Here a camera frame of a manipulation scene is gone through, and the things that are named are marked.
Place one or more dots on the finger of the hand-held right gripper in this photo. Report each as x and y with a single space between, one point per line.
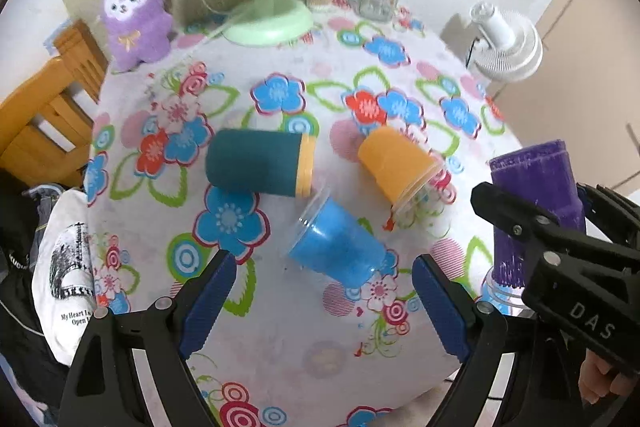
607 217
515 214

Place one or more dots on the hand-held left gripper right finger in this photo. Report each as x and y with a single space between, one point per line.
441 308

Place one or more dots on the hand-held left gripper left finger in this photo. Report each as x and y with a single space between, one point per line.
209 303

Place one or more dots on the purple cup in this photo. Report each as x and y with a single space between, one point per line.
537 187

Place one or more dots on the blue cup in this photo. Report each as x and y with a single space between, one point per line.
336 243

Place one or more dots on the orange cup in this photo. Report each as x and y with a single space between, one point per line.
397 167

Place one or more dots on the dark green cup yellow rim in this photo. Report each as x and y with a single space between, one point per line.
255 163

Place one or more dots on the person's right hand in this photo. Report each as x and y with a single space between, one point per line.
605 379

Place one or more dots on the beige door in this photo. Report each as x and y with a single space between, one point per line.
595 72

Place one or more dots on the white printed tote bag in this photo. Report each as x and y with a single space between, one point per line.
62 267

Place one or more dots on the white desk fan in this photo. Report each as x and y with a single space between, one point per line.
505 39

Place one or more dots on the black jacket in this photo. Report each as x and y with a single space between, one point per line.
20 287

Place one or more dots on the wooden chair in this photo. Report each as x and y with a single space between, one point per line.
47 102

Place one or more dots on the purple plush toy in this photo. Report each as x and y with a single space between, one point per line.
134 9

